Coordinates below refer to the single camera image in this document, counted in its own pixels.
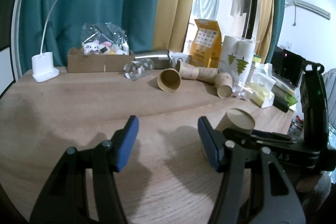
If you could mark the clear bag of wrapped candies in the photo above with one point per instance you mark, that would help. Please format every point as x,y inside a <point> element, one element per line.
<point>239,92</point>

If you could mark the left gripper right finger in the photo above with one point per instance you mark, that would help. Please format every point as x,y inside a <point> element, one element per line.
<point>254,187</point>

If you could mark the white air conditioner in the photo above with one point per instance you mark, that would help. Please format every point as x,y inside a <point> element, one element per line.
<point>309,7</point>

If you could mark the hanging light blue shirt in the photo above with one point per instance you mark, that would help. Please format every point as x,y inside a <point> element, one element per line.
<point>205,9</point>

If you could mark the black monitor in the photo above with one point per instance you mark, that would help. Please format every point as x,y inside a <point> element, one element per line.
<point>287,65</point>

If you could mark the brown cardboard box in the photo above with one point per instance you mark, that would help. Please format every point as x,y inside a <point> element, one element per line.
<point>80,63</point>

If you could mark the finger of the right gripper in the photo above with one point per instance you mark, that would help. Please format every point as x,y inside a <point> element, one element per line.
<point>256,139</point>

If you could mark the teal curtain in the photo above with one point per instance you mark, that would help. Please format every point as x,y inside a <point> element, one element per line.
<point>55,25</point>
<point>278,16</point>

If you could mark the yellow green sponge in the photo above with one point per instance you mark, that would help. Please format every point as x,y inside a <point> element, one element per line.
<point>256,59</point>

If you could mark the yellow curtain right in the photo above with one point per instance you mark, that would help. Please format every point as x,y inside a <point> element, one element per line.
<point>264,32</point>

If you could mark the white bag with yellow cloths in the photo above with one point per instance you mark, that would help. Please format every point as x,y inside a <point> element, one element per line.
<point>261,86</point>

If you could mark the yellow paper bag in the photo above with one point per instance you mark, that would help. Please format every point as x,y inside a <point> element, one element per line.
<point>207,45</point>

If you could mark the teal curtain right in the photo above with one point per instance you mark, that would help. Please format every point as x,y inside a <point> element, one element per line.
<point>278,16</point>

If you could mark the white perforated basket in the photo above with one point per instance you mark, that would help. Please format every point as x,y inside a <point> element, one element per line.
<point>255,65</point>

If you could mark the bagged white cup stack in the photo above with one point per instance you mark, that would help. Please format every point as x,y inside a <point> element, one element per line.
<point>236,58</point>

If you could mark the stack of boxes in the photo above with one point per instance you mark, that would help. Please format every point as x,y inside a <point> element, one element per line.
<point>285,91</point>

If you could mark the brown paper cup printed right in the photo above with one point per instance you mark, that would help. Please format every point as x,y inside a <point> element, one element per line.
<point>223,84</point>

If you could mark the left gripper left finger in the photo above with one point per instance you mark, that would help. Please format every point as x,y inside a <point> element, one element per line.
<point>63,198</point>

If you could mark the teal curtain left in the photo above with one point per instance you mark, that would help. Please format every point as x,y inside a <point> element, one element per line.
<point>55,25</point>

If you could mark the stainless steel bottle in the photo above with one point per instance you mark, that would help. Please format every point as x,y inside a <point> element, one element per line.
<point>160,58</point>

